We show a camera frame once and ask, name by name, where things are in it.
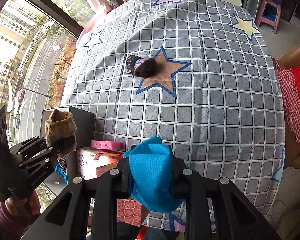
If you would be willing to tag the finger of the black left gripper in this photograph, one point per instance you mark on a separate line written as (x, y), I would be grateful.
(64, 146)

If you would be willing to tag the tan sock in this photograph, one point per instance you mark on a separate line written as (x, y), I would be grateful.
(59, 125)

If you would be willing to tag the pink foam sponge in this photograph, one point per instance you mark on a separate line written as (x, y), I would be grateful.
(107, 145)

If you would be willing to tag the dark brown rolled sock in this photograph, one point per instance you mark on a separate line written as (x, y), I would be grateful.
(140, 67)

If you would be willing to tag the bright blue mesh cloth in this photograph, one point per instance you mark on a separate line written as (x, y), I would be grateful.
(151, 164)

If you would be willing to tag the grey checked star tablecloth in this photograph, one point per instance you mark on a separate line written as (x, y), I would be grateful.
(215, 98)

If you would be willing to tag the brown leather sofa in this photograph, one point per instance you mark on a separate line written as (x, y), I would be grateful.
(292, 159)

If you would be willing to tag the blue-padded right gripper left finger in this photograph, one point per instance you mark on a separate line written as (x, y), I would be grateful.
(111, 185)

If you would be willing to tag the person's left hand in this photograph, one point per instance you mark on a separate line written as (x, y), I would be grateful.
(14, 204)

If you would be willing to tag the pink plastic stool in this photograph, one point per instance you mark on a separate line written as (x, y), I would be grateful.
(269, 12)

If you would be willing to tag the red gingham cloth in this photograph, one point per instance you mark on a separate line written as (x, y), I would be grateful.
(291, 101)

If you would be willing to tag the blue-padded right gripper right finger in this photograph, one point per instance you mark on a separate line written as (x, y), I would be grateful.
(195, 189)

